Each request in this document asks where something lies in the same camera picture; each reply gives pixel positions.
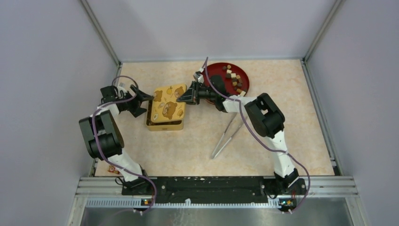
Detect orange owl sticker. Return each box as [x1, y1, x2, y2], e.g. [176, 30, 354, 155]
[107, 166, 120, 175]

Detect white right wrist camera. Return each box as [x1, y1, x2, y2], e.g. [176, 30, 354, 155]
[193, 68, 204, 83]

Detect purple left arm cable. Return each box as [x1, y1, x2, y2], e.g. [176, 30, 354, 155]
[91, 75, 157, 215]

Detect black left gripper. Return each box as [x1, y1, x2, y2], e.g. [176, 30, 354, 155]
[119, 84, 153, 117]

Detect steel serving tongs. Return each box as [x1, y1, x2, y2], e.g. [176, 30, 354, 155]
[210, 113, 247, 160]

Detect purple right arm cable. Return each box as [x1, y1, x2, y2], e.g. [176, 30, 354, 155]
[202, 56, 311, 215]

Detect red round tray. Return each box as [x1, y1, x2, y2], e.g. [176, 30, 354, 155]
[207, 62, 250, 95]

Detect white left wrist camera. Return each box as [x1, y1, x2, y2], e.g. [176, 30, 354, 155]
[117, 82, 127, 92]

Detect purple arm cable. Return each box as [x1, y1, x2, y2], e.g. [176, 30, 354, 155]
[202, 56, 311, 215]
[91, 75, 157, 215]

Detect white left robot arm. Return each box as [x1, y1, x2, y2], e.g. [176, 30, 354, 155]
[79, 85, 154, 195]

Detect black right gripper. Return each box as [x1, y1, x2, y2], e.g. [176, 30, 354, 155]
[176, 81, 216, 106]

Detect white cable duct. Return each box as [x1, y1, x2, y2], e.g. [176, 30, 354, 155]
[86, 198, 281, 209]

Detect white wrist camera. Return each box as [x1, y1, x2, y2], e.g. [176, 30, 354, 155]
[117, 82, 127, 92]
[193, 68, 204, 83]

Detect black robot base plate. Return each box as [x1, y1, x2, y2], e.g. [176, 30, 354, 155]
[115, 176, 306, 204]

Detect gold chocolate box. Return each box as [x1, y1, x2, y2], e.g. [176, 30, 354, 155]
[144, 100, 184, 132]

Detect gold box lid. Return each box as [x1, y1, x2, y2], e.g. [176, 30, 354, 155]
[150, 83, 187, 123]

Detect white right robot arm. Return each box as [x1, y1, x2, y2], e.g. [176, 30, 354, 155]
[177, 75, 299, 194]

